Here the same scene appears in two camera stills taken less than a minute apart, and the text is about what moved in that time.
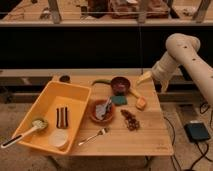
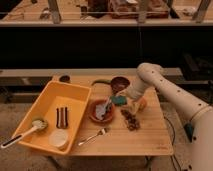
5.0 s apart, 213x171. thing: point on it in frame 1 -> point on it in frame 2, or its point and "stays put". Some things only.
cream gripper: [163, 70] -> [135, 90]
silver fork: [103, 131] stays put
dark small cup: [64, 78] stays put
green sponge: [118, 100] stays put
